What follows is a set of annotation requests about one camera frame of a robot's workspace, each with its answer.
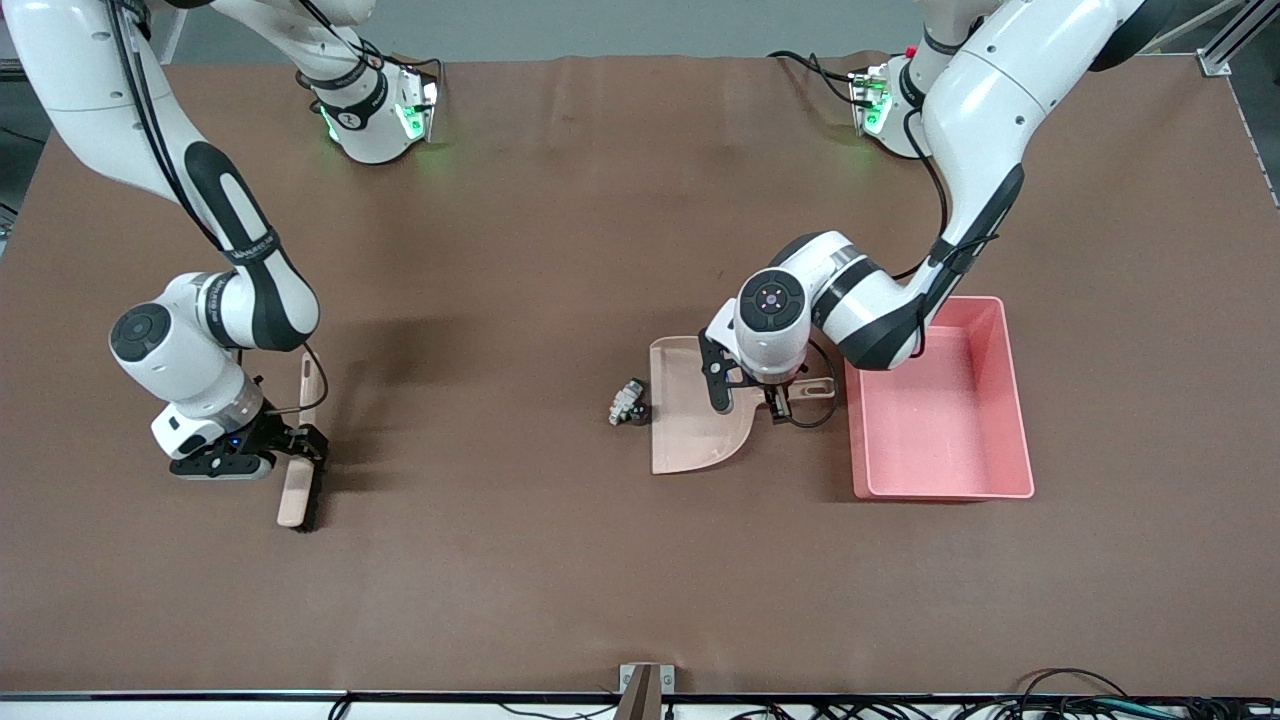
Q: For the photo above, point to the beige brush with black bristles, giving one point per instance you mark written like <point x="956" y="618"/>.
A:
<point x="297" y="495"/>

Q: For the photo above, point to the beige plastic dustpan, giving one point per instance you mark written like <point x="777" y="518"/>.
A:
<point x="690" y="440"/>

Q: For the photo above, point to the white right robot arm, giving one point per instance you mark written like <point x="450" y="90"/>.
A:
<point x="90" y="90"/>

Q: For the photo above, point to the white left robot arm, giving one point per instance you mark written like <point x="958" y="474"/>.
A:
<point x="980" y="110"/>

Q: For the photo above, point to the pink plastic bin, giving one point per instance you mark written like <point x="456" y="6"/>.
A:
<point x="940" y="440"/>

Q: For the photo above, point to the brown table cover mat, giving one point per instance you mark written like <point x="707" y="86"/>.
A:
<point x="560" y="250"/>

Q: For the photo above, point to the grey metal bracket plate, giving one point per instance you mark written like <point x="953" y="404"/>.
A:
<point x="667" y="678"/>

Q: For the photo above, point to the dark camera mount post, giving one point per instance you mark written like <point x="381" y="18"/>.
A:
<point x="640" y="700"/>

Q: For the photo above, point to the aluminium frame profile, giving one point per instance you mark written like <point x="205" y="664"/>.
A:
<point x="1240" y="30"/>

